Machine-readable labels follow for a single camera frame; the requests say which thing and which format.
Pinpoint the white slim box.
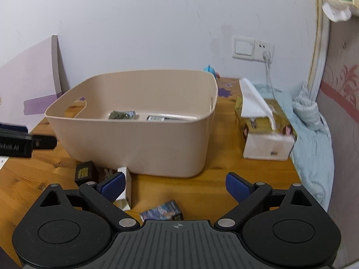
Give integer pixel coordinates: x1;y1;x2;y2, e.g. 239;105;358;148
114;166;132;211

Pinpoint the white wall switch socket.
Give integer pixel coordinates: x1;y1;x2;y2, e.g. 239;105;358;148
232;36;274;63

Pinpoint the black box gold character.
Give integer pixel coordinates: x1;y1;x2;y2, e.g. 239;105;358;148
74;161;99;187

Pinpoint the beige plastic storage bin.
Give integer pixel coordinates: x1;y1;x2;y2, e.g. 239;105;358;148
44;70;218;178

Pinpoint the floral purple cloth mat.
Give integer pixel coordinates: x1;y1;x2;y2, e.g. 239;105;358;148
217;77;242;98

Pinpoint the dark toothpaste box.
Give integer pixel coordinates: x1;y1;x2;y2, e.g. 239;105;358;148
146;115;193;121

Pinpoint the lilac headboard panel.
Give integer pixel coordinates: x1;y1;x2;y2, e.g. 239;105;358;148
0;35;69;131

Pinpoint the white power cable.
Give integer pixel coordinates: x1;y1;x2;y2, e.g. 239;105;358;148
262;50;279;96

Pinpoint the small purple card box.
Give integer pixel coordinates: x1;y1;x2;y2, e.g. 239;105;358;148
140;200;184;222

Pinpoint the bag of dried herbs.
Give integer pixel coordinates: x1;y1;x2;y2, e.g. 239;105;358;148
108;111;136;120

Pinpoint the light blue blanket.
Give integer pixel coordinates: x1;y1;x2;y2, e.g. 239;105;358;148
255;83;335;211

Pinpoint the gold tissue box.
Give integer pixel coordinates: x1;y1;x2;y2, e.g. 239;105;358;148
234;78;297;161

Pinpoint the blue toy figurine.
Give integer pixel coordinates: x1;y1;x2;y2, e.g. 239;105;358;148
203;65;220;79

